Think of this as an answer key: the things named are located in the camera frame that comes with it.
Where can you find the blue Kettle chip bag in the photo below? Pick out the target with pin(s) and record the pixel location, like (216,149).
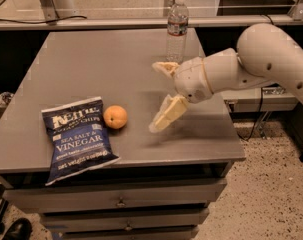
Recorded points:
(79,137)

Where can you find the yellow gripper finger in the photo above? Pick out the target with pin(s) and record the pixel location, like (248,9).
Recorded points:
(171,109)
(167,68)

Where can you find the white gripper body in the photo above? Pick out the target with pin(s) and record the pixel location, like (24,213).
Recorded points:
(192,80)

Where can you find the clear plastic water bottle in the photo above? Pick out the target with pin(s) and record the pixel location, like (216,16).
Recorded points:
(177,27)

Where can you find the metal frame post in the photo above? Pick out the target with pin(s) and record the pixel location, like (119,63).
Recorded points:
(58,9)

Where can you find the black shoe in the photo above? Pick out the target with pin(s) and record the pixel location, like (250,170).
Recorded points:
(21,229)

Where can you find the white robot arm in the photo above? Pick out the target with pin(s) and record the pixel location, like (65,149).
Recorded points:
(264,54)

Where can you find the orange fruit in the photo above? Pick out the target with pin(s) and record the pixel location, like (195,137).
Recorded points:
(115,117)

